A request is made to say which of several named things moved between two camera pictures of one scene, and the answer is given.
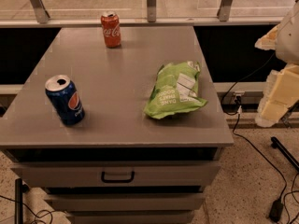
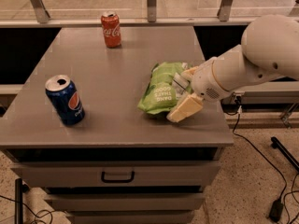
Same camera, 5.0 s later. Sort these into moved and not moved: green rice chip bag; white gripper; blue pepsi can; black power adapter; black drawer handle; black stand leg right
Moved: white gripper; green rice chip bag
Not moved: blue pepsi can; black drawer handle; black stand leg right; black power adapter
